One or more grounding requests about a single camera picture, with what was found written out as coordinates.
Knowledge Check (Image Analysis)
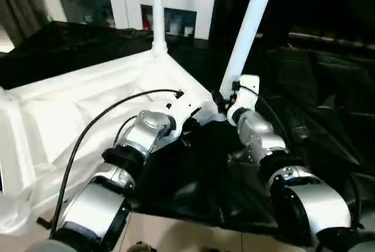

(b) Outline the white plastic table leg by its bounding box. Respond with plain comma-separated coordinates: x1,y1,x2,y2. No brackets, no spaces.
151,0,170,57
0,193,32,235
218,0,279,95

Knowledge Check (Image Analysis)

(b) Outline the white plastic table top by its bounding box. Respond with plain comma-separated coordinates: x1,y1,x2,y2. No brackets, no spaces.
0,48,226,235

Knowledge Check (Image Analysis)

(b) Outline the dark blue fabric panel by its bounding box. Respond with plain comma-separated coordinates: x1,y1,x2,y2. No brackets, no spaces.
209,0,226,42

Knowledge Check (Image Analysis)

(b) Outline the dark metal rod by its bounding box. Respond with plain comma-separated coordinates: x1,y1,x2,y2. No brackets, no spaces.
288,32,375,49

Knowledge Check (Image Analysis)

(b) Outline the black mat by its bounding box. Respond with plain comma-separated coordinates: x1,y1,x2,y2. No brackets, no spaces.
0,20,375,247

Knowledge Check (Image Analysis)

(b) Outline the grey curtain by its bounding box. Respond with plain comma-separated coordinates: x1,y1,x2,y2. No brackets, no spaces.
0,0,49,45

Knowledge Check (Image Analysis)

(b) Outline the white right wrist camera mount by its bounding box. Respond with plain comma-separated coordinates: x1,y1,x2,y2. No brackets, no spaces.
227,73,261,127

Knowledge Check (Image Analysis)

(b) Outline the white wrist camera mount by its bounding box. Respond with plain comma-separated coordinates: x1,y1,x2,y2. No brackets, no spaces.
163,89,203,141
227,73,261,127

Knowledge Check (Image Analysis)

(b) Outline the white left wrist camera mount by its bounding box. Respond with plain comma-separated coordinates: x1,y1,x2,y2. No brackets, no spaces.
163,89,203,141

